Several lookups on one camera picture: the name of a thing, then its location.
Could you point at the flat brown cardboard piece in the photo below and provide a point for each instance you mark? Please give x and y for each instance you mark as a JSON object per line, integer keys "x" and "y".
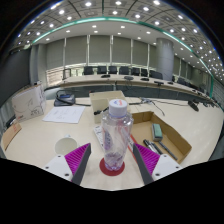
{"x": 10, "y": 135}

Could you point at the black table microphone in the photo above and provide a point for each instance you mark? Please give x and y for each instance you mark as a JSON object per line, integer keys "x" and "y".
{"x": 193, "y": 105}

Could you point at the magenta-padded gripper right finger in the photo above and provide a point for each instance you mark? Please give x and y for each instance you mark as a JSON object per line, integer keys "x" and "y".
{"x": 146, "y": 159}

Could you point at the row of black office chairs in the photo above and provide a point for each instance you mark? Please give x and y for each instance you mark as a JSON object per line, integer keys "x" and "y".
{"x": 124, "y": 70}

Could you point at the clear plastic water bottle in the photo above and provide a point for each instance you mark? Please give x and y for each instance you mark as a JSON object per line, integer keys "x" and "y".
{"x": 116, "y": 133}

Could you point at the white paper sheet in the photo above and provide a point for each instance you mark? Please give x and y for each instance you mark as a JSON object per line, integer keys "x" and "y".
{"x": 64, "y": 114}

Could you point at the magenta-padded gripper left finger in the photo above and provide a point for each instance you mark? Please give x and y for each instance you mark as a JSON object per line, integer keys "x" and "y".
{"x": 77, "y": 159}

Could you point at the flat round red coaster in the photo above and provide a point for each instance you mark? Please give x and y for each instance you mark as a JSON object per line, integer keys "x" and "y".
{"x": 104, "y": 168}

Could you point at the black marker pen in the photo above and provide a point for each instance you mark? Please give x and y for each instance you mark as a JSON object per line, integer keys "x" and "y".
{"x": 149, "y": 145}
{"x": 167, "y": 150}

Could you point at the open cardboard box, red side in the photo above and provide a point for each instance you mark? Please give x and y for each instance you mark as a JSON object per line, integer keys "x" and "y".
{"x": 176, "y": 140}

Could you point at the small white packet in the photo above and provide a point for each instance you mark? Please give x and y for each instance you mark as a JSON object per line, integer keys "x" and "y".
{"x": 98, "y": 135}

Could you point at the green whiteboard eraser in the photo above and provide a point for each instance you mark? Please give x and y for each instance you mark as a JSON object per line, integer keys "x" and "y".
{"x": 157, "y": 132}

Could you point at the black clip in small box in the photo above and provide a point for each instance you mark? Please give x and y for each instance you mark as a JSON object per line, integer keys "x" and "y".
{"x": 101, "y": 111}

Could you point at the small tan cardboard box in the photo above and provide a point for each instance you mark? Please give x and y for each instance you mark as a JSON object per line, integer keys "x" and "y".
{"x": 100, "y": 99}

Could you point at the group of ceiling lights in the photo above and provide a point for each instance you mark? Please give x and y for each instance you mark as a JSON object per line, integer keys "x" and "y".
{"x": 137, "y": 15}

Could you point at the white printed cardboard box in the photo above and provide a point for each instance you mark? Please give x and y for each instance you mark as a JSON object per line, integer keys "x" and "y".
{"x": 29, "y": 104}

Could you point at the black box-shaped device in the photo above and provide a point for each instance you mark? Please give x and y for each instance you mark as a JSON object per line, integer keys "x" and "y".
{"x": 10, "y": 121}

